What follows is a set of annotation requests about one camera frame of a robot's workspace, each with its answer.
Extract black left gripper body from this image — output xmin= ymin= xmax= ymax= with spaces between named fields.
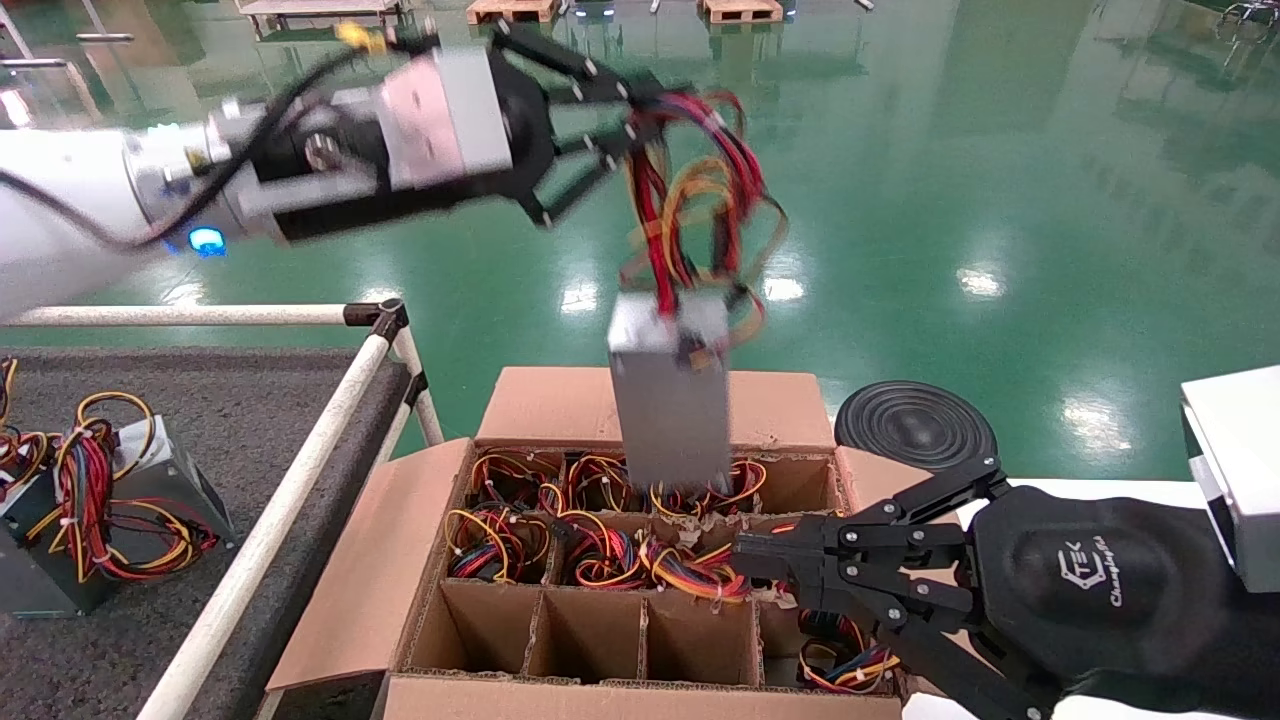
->
xmin=272 ymin=55 xmax=556 ymax=244

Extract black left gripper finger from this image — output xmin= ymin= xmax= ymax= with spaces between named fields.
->
xmin=490 ymin=20 xmax=691 ymax=111
xmin=530 ymin=120 xmax=653 ymax=231

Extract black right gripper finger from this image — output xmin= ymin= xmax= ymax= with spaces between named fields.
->
xmin=735 ymin=555 xmax=1061 ymax=720
xmin=735 ymin=460 xmax=1006 ymax=563

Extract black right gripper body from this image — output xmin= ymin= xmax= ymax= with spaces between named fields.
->
xmin=965 ymin=485 xmax=1280 ymax=716

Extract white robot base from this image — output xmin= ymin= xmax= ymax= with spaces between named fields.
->
xmin=900 ymin=478 xmax=1246 ymax=720

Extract brown cardboard divider box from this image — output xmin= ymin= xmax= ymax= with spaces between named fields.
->
xmin=268 ymin=365 xmax=951 ymax=720

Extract wooden pallet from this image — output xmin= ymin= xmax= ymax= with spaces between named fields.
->
xmin=465 ymin=0 xmax=561 ymax=26
xmin=698 ymin=0 xmax=786 ymax=26

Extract black round stool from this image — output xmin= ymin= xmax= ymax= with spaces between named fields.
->
xmin=835 ymin=380 xmax=999 ymax=473

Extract black pipe corner joint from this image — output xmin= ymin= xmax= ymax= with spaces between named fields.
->
xmin=343 ymin=298 xmax=411 ymax=346

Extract grey workshop table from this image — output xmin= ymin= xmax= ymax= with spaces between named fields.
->
xmin=235 ymin=0 xmax=411 ymax=31

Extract white pipe table leg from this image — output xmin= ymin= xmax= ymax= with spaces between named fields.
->
xmin=395 ymin=328 xmax=446 ymax=448

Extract grey metal stand feet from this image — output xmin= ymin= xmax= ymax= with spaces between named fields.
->
xmin=0 ymin=0 xmax=136 ymax=71

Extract black chair base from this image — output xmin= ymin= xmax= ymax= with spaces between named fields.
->
xmin=1215 ymin=0 xmax=1280 ymax=46

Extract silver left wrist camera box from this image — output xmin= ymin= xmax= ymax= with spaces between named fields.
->
xmin=378 ymin=45 xmax=516 ymax=193

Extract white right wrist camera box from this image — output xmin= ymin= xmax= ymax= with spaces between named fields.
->
xmin=1180 ymin=365 xmax=1280 ymax=593

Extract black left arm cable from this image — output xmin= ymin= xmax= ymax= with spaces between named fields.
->
xmin=0 ymin=22 xmax=441 ymax=251

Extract white pipe rail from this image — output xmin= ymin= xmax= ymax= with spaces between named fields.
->
xmin=0 ymin=305 xmax=351 ymax=329
xmin=375 ymin=400 xmax=421 ymax=471
xmin=138 ymin=335 xmax=391 ymax=720

